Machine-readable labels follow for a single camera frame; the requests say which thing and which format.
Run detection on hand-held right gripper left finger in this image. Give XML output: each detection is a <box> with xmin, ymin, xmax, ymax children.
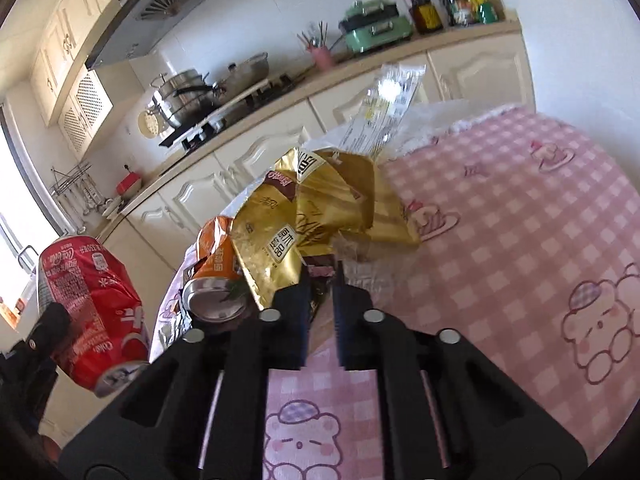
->
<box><xmin>59</xmin><ymin>266</ymin><xmax>313</xmax><ymax>480</ymax></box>

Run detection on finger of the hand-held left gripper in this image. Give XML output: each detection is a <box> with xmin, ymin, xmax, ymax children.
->
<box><xmin>25</xmin><ymin>302</ymin><xmax>72</xmax><ymax>363</ymax></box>

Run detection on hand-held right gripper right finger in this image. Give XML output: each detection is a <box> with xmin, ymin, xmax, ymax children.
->
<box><xmin>334</xmin><ymin>260</ymin><xmax>589</xmax><ymax>480</ymax></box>

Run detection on crushed red cola can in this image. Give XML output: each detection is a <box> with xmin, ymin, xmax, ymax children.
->
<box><xmin>37</xmin><ymin>235</ymin><xmax>152</xmax><ymax>399</ymax></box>

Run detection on dark maroon wrapper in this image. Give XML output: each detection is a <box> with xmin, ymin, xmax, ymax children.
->
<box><xmin>305</xmin><ymin>255</ymin><xmax>342</xmax><ymax>322</ymax></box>

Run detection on crushed orange drink can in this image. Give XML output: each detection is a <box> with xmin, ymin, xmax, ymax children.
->
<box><xmin>181</xmin><ymin>215</ymin><xmax>251</xmax><ymax>324</ymax></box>

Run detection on gold snack bag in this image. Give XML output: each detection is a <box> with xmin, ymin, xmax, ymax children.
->
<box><xmin>230</xmin><ymin>147</ymin><xmax>422</xmax><ymax>312</ymax></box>

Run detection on orange labelled packet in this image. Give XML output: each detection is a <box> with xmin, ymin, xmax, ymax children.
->
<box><xmin>0</xmin><ymin>299</ymin><xmax>22</xmax><ymax>327</ymax></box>

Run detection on metal sink faucet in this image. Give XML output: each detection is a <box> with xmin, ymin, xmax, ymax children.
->
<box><xmin>18</xmin><ymin>244</ymin><xmax>42</xmax><ymax>275</ymax></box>

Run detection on metal dish rack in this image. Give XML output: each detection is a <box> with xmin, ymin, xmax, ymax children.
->
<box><xmin>49</xmin><ymin>160</ymin><xmax>109</xmax><ymax>217</ymax></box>

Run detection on pink checkered tablecloth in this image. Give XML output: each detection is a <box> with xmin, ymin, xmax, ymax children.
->
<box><xmin>155</xmin><ymin>102</ymin><xmax>640</xmax><ymax>480</ymax></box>

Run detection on cream lower kitchen cabinets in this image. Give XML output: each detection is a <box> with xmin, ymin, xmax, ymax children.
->
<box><xmin>92</xmin><ymin>10</ymin><xmax>537</xmax><ymax>281</ymax></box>

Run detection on black gas stove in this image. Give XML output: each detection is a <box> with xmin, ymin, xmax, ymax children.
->
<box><xmin>159</xmin><ymin>74</ymin><xmax>307</xmax><ymax>152</ymax></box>

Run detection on clear printed plastic wrapper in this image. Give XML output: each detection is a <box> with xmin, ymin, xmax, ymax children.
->
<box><xmin>339</xmin><ymin>62</ymin><xmax>429</xmax><ymax>162</ymax></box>

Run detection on round yellow strainer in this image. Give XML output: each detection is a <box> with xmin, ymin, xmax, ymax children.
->
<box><xmin>138</xmin><ymin>108</ymin><xmax>161</xmax><ymax>139</ymax></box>

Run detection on stainless steamer pot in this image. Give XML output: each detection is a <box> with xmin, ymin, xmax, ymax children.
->
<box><xmin>149</xmin><ymin>70</ymin><xmax>222</xmax><ymax>130</ymax></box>

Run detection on steel pot with lid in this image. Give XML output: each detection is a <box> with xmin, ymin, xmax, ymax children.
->
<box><xmin>219</xmin><ymin>52</ymin><xmax>272</xmax><ymax>95</ymax></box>

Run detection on pink utensil holder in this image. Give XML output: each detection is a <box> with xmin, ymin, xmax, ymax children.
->
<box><xmin>297</xmin><ymin>20</ymin><xmax>337</xmax><ymax>72</ymax></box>

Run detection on green electric cooker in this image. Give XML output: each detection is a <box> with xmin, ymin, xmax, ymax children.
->
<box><xmin>338</xmin><ymin>0</ymin><xmax>414</xmax><ymax>56</ymax></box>

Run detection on brown sauce bottle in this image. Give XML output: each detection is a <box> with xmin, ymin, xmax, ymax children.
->
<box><xmin>399</xmin><ymin>0</ymin><xmax>444</xmax><ymax>36</ymax></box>

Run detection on grey range hood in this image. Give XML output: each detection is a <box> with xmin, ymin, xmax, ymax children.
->
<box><xmin>85</xmin><ymin>0</ymin><xmax>257</xmax><ymax>72</ymax></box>

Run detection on cream upper wall cabinets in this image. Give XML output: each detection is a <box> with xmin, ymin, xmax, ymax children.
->
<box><xmin>29</xmin><ymin>0</ymin><xmax>162</xmax><ymax>160</ymax></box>

